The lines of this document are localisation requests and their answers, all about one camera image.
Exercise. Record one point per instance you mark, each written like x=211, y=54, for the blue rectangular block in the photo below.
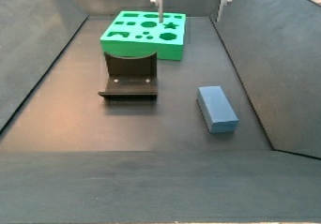
x=215, y=108

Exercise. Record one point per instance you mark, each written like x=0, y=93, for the green foam shape board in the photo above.
x=136, y=35

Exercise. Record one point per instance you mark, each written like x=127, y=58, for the black curved fixture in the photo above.
x=131, y=76

